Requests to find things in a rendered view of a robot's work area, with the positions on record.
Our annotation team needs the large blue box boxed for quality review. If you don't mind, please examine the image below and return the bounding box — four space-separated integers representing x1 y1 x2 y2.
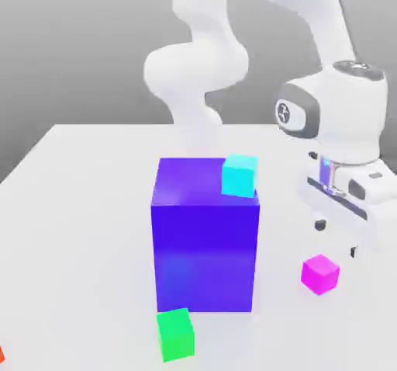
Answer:
150 157 261 314

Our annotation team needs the small green cube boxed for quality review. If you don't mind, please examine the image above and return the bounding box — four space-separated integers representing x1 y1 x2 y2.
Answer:
155 307 196 363

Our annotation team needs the small cyan cube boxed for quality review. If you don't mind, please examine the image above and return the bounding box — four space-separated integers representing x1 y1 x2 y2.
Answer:
220 154 259 199

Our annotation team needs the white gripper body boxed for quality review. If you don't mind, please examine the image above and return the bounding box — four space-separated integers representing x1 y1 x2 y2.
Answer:
296 174 387 249

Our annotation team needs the small magenta cube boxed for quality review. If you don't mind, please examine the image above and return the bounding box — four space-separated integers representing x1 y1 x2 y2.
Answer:
299 253 341 296

